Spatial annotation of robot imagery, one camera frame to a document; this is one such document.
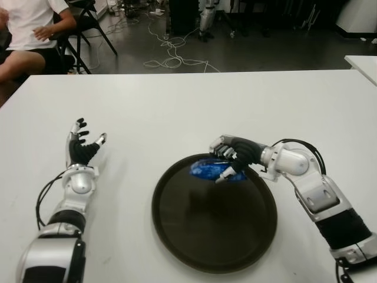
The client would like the round dark brown tray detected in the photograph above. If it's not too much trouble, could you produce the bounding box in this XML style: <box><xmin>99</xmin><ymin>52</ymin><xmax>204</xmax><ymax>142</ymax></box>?
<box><xmin>151</xmin><ymin>152</ymin><xmax>278</xmax><ymax>275</ymax></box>

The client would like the white cable on floor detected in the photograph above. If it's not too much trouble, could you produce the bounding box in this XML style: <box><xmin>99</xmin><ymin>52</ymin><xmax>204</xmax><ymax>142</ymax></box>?
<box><xmin>143</xmin><ymin>17</ymin><xmax>221</xmax><ymax>73</ymax></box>

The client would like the seated person in white shirt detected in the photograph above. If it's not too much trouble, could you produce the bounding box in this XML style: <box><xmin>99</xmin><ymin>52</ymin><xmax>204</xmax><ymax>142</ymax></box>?
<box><xmin>0</xmin><ymin>0</ymin><xmax>78</xmax><ymax>83</ymax></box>

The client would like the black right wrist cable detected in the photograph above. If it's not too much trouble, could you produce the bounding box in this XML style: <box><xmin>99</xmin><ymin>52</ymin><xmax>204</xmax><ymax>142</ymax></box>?
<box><xmin>270</xmin><ymin>138</ymin><xmax>328</xmax><ymax>177</ymax></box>

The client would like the black folding chair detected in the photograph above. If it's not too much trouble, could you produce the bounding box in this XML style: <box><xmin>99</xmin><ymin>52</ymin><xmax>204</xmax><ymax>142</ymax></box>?
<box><xmin>49</xmin><ymin>0</ymin><xmax>118</xmax><ymax>74</ymax></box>

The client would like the black right elbow cable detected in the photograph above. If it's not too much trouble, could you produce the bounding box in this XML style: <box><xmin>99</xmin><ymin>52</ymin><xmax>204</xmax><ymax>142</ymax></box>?
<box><xmin>335</xmin><ymin>256</ymin><xmax>357</xmax><ymax>283</ymax></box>

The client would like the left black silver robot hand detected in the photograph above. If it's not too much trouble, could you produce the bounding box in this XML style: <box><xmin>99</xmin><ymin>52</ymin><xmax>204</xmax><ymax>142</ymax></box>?
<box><xmin>65</xmin><ymin>117</ymin><xmax>108</xmax><ymax>169</ymax></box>

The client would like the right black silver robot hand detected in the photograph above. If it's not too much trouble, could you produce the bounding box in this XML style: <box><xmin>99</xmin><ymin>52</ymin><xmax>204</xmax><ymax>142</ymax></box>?
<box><xmin>208</xmin><ymin>134</ymin><xmax>267</xmax><ymax>184</ymax></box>

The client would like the white cabinet with black base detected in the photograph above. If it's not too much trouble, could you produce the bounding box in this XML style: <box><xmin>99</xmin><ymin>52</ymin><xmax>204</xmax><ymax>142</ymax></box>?
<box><xmin>335</xmin><ymin>0</ymin><xmax>377</xmax><ymax>39</ymax></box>

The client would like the blue Oreo cookie packet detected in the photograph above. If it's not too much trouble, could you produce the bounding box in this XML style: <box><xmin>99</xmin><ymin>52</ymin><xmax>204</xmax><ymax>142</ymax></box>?
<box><xmin>189</xmin><ymin>157</ymin><xmax>248</xmax><ymax>182</ymax></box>

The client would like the white side table corner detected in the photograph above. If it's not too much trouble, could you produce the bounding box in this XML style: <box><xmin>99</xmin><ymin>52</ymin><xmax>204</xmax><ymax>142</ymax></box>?
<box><xmin>343</xmin><ymin>54</ymin><xmax>377</xmax><ymax>86</ymax></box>

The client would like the silver humanoid robot leg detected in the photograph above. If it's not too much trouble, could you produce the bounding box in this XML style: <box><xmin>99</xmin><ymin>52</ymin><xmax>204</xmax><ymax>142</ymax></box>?
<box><xmin>197</xmin><ymin>0</ymin><xmax>219</xmax><ymax>42</ymax></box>

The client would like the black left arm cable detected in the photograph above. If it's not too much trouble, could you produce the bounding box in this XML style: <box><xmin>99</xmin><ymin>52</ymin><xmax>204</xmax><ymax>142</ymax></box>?
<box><xmin>35</xmin><ymin>170</ymin><xmax>68</xmax><ymax>231</ymax></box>

